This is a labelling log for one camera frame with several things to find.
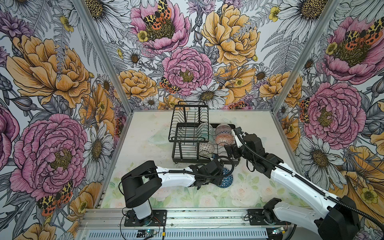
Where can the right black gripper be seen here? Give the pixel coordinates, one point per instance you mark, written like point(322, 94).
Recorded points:
point(234, 148)

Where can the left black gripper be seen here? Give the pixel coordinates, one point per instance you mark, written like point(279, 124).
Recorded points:
point(218, 178)

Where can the blue triangle pattern bowl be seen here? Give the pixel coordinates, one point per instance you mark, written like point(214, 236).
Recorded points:
point(226, 181)

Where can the brown diamond pattern bowl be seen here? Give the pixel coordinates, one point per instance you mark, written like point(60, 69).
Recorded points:
point(204, 149)

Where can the orange red pattern bowl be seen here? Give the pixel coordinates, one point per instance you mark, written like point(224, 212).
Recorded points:
point(224, 138)

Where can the pink striped bowl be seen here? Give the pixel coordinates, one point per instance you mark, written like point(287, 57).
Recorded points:
point(224, 128)

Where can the green geometric pattern bowl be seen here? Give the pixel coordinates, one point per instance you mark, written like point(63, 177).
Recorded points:
point(205, 132)

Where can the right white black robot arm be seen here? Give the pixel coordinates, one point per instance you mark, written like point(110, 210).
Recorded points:
point(329, 216)

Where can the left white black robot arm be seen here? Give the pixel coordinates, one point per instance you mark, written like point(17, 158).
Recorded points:
point(140, 184)

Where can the green circuit board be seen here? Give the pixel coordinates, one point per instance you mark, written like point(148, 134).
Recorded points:
point(148, 233)

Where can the black wire dish rack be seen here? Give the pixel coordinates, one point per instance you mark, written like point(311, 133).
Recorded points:
point(186, 117)

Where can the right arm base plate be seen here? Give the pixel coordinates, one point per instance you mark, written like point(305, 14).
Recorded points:
point(261, 217)

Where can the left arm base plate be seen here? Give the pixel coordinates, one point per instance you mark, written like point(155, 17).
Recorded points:
point(157, 218)

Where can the aluminium front rail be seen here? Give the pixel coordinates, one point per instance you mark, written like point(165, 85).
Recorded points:
point(189, 224)

